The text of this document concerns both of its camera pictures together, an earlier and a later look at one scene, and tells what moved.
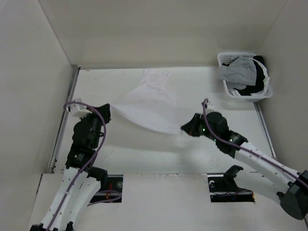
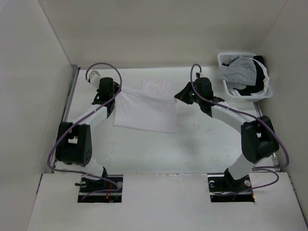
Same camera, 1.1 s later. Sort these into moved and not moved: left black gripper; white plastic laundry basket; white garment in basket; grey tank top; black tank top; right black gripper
Moved: left black gripper; right black gripper
Not moved: white plastic laundry basket; black tank top; white garment in basket; grey tank top
